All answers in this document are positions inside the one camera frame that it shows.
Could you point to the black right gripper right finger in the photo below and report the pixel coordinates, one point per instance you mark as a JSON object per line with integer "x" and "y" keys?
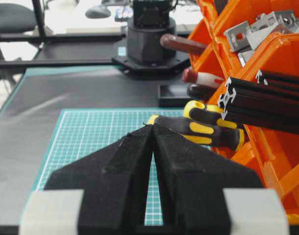
{"x": 191, "y": 180}

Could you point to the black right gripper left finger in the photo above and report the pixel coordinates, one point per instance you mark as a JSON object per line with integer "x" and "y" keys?
{"x": 115, "y": 183}

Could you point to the grey metal corner bracket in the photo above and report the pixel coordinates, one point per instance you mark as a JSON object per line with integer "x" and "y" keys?
{"x": 236, "y": 36}

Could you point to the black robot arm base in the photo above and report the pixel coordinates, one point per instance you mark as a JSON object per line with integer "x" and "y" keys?
{"x": 141, "y": 50}

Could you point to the orange container rack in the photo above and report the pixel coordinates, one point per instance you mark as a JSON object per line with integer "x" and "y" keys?
{"x": 274, "y": 154}

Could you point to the green cutting mat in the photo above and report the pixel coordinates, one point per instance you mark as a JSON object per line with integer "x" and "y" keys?
{"x": 79, "y": 132}

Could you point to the small black tray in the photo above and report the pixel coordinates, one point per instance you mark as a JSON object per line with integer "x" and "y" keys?
{"x": 173, "y": 95}

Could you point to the black table mat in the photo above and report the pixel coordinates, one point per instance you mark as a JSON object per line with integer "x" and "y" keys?
{"x": 29, "y": 116}

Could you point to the black aluminium extrusion profile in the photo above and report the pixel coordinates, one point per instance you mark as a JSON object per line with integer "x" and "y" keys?
{"x": 260, "y": 105}

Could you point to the black office chair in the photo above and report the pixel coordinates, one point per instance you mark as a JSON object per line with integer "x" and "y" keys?
{"x": 16, "y": 18}

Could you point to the yellow black screwdriver handle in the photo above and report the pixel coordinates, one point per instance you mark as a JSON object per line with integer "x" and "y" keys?
{"x": 199, "y": 133}
{"x": 208, "y": 114}

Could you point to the red white tool handle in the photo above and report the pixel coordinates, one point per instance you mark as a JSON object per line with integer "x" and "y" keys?
{"x": 202, "y": 78}

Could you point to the brown wooden tool handle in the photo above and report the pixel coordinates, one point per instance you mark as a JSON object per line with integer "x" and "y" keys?
{"x": 173, "y": 42}

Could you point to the black frame post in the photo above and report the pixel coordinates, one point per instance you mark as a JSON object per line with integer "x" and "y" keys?
{"x": 39, "y": 17}

